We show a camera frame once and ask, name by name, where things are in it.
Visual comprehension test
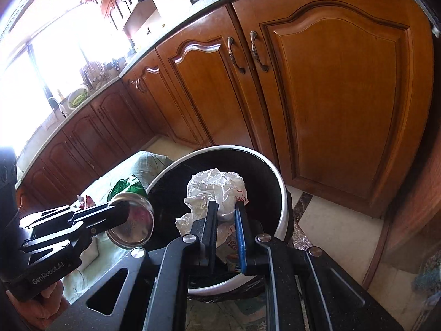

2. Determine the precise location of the bowl of green vegetables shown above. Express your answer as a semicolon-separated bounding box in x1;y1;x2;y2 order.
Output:
67;84;90;109

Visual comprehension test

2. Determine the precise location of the person's left hand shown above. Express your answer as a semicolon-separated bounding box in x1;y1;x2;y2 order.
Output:
7;277;71;330

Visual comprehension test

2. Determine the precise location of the kitchen window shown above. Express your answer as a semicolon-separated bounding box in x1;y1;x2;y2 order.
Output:
0;7;131;152

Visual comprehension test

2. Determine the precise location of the metal sink faucet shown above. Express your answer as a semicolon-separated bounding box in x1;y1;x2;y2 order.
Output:
48;97;68;119

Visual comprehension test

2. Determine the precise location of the white paper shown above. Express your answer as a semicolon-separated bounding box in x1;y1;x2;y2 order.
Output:
175;168;249;245

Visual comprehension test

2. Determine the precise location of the green snack packet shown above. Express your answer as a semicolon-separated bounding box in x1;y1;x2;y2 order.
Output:
107;176;149;202

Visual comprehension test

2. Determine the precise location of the wooden range hood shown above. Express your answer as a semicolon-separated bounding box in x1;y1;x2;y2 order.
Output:
122;0;162;38

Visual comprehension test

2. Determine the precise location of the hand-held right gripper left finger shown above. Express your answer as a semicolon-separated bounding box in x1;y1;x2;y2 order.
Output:
46;201;221;331

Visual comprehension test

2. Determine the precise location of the white blue printed wrapper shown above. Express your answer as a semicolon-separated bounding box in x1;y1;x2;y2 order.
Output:
216;226;243;273

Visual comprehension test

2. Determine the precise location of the white round trash bin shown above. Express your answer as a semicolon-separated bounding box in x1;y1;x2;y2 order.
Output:
143;145;293;297

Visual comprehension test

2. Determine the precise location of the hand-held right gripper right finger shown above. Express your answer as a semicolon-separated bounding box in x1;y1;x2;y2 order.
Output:
235;202;404;331

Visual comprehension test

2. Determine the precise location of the dish rack with utensils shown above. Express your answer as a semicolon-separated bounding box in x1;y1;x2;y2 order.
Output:
80;60;107;87

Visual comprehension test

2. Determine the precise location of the row of wooden cabinet doors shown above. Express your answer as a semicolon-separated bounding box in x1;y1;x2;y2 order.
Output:
15;0;435;218

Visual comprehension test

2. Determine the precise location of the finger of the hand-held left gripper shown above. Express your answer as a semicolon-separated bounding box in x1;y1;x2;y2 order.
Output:
19;200;131;230
22;223;115;267

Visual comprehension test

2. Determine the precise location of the green printed tablecloth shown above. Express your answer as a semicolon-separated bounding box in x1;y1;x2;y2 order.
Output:
62;151;174;306

